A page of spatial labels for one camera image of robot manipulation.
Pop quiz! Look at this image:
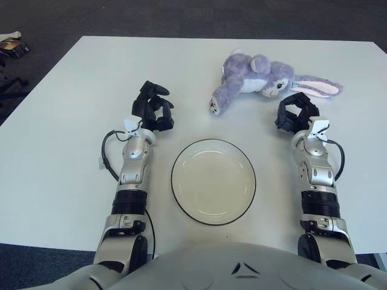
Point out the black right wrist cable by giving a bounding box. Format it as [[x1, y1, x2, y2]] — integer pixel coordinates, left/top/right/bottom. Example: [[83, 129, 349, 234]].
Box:
[[326, 140, 346, 182]]

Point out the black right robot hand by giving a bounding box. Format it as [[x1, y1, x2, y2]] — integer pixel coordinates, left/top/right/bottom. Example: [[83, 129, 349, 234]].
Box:
[[274, 92, 320, 134]]

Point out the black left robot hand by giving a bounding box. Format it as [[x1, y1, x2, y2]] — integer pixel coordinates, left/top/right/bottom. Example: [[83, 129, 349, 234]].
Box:
[[131, 80, 175, 133]]

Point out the white plate with black rim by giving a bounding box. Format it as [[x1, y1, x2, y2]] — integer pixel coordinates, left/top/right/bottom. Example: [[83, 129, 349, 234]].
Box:
[[171, 138, 257, 227]]

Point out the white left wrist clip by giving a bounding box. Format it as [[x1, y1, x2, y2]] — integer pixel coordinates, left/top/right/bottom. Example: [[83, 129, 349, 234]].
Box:
[[123, 115, 143, 135]]

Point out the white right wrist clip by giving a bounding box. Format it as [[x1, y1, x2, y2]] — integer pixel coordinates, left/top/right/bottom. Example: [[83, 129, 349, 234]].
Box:
[[308, 117, 330, 141]]

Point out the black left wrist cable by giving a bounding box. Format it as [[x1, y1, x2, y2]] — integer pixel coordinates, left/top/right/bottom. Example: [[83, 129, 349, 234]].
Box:
[[101, 129, 131, 182]]

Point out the grey robot torso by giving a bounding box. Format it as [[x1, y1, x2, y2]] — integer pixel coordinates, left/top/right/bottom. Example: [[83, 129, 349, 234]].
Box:
[[107, 240, 368, 290]]

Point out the purple plush bunny doll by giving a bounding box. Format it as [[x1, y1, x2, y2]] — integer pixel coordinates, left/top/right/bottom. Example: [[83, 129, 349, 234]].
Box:
[[208, 48, 344, 116]]

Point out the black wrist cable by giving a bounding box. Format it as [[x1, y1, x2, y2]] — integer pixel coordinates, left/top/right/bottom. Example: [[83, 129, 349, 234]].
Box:
[[326, 140, 346, 182], [101, 129, 131, 182]]

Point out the black office chair base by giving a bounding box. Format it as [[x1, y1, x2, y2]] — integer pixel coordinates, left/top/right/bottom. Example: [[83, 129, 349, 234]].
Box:
[[0, 54, 30, 105]]

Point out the white cloth on floor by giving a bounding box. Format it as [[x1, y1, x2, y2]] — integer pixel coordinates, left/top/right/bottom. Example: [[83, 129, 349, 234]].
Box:
[[0, 30, 22, 42]]

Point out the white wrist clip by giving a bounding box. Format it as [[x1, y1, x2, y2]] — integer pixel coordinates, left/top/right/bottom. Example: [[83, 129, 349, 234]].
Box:
[[308, 117, 330, 141], [123, 115, 143, 135]]

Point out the thin black left elbow cable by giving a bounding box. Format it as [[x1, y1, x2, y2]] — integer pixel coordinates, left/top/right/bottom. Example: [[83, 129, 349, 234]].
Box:
[[145, 208, 157, 260]]

